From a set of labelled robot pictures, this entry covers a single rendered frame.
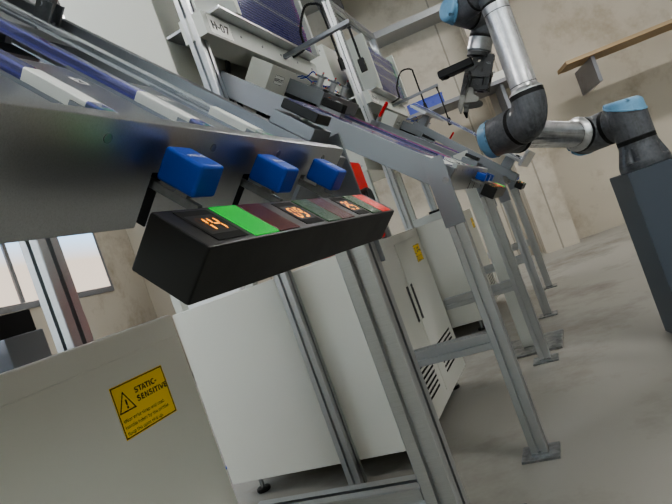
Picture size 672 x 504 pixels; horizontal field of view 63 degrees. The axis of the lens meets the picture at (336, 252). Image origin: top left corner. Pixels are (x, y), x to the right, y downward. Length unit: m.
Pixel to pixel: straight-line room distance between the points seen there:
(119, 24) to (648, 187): 1.68
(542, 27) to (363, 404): 4.74
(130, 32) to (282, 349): 1.04
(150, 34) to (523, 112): 1.10
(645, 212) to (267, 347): 1.22
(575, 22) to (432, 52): 1.31
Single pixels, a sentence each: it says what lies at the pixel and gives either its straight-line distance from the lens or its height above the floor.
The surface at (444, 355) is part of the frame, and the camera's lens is 1.41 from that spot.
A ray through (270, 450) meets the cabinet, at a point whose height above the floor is 0.14.
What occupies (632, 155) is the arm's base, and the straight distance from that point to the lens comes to 1.98.
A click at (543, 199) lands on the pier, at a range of 5.27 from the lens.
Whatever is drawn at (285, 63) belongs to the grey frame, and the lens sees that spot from 2.04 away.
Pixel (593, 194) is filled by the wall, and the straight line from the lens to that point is 5.63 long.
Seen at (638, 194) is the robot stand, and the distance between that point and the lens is 1.93.
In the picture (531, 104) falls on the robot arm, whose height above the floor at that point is 0.83.
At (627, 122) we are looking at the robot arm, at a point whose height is 0.70.
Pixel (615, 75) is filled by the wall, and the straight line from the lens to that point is 5.83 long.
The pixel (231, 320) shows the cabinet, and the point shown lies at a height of 0.55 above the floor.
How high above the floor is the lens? 0.61
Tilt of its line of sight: 1 degrees up
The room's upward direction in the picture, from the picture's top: 20 degrees counter-clockwise
